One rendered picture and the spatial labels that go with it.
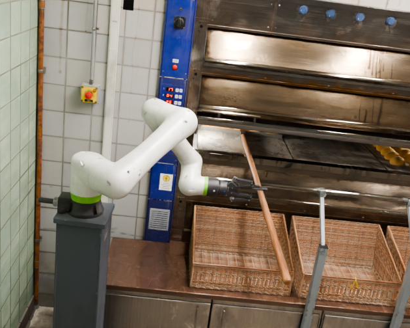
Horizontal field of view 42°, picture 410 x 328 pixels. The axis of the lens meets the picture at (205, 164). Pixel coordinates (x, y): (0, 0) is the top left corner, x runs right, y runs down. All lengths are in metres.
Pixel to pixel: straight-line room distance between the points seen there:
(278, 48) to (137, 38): 0.77
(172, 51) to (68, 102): 0.66
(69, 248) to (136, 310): 0.86
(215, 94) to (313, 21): 0.66
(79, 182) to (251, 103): 1.28
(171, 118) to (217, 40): 0.91
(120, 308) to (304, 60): 1.68
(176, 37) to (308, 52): 0.73
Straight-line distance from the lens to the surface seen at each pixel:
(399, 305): 3.10
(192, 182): 2.59
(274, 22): 3.05
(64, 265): 2.31
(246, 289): 3.00
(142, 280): 2.99
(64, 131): 3.22
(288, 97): 3.12
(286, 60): 3.06
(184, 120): 2.22
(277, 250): 2.15
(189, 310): 3.00
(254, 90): 3.09
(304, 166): 3.25
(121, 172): 2.04
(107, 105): 3.11
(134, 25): 3.03
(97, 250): 2.24
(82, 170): 2.13
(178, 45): 2.99
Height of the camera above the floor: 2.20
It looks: 20 degrees down
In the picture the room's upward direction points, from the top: 8 degrees clockwise
